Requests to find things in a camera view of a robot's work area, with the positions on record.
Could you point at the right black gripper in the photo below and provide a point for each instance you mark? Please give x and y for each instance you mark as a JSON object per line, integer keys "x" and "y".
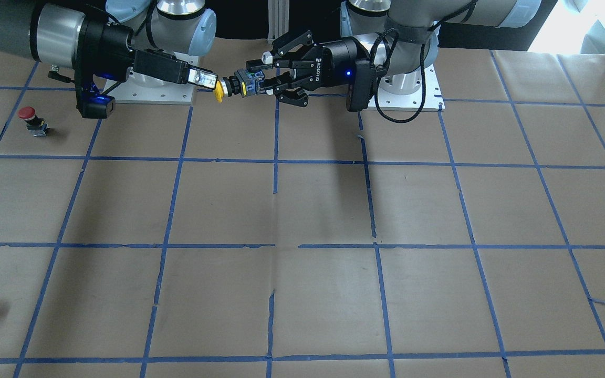
{"x": 109, "y": 40}

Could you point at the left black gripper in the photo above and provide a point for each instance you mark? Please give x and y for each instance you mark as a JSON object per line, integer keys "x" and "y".
{"x": 335, "y": 61}

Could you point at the yellow push button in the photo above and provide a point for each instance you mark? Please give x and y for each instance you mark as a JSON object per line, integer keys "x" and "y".
{"x": 242, "y": 82}

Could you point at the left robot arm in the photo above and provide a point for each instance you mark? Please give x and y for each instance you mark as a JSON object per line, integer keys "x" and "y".
{"x": 379, "y": 39}

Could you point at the red push button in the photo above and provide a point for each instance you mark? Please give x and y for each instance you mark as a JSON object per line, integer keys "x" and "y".
{"x": 35, "y": 125}

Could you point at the aluminium frame post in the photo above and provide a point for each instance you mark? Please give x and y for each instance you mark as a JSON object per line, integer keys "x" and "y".
{"x": 278, "y": 19}

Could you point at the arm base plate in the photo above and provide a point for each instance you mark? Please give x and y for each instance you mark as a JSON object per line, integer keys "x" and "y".
{"x": 142, "y": 89}
{"x": 403, "y": 92}

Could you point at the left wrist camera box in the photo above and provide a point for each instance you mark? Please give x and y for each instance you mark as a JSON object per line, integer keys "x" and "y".
{"x": 360, "y": 78}

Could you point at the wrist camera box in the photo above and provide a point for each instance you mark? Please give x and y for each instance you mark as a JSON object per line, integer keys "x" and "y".
{"x": 96, "y": 107}
{"x": 360, "y": 78}

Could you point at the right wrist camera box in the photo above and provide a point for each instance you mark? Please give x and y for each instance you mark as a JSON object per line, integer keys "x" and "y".
{"x": 96, "y": 107}

